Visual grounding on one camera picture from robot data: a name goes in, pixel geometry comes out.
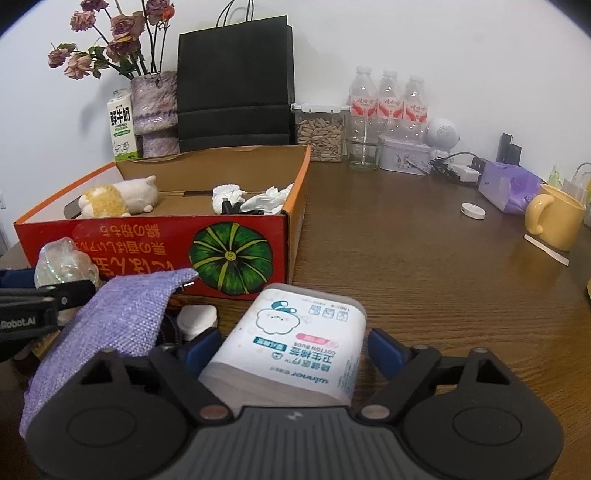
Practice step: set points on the yellow mug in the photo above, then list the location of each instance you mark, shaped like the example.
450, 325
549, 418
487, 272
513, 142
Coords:
561, 219

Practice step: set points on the small white round disc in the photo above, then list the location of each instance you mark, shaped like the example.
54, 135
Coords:
473, 211

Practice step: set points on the white jar lid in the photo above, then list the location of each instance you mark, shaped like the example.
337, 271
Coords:
196, 321

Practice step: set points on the clear plastic bag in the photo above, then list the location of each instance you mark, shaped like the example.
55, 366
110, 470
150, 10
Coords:
64, 263

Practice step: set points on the black upright device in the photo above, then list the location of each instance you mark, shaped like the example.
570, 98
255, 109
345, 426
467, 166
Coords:
508, 147

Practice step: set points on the white paper strip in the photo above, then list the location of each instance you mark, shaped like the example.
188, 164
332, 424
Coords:
547, 250

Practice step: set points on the purple tissue pack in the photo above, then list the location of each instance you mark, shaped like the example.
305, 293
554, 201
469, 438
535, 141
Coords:
508, 187

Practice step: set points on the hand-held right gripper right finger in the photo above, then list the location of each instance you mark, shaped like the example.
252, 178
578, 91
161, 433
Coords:
385, 353

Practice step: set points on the purple marbled vase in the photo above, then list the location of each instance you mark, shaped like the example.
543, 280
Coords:
154, 110

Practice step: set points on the power strip with plugs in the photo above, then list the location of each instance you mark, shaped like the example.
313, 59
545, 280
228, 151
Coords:
461, 171

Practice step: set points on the purple cloth bag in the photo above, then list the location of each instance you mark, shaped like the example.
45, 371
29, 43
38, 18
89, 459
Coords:
115, 314

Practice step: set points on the dried rose bouquet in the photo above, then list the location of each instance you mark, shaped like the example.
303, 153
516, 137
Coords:
122, 27

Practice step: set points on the white tin box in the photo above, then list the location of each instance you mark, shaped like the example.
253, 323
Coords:
404, 157

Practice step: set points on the clear seed container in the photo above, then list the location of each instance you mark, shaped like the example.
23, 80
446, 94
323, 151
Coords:
319, 136

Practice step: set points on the small clear spray bottle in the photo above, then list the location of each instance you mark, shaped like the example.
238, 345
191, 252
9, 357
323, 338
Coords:
555, 175

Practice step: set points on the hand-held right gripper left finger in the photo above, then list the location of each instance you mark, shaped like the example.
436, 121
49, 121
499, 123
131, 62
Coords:
203, 346

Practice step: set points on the red cardboard box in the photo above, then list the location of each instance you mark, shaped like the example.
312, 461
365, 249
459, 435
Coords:
138, 258

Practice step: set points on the wooden desktop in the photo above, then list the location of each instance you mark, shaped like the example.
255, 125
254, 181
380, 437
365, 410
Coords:
415, 277

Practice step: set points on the yellow and white plush toy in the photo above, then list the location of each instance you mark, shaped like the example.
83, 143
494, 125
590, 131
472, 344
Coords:
115, 196

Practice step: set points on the large white tissue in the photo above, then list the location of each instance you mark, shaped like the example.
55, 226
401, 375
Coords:
270, 198

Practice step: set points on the white round speaker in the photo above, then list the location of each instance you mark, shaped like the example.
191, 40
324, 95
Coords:
441, 134

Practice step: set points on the white and green milk carton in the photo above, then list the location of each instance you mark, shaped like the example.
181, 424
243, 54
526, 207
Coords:
122, 127

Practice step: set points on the clear cotton bud box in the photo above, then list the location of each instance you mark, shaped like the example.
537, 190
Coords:
286, 341

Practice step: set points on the water bottle red label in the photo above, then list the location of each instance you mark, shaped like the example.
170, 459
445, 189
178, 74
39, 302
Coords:
415, 104
362, 97
390, 99

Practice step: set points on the small white tissue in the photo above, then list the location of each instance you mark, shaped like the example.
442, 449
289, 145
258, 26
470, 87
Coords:
226, 193

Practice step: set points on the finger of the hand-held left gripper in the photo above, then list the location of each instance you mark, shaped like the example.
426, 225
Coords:
69, 290

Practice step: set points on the navy zip case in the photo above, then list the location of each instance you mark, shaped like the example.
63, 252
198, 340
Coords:
16, 278

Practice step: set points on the black paper bag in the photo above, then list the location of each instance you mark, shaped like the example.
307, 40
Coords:
235, 78

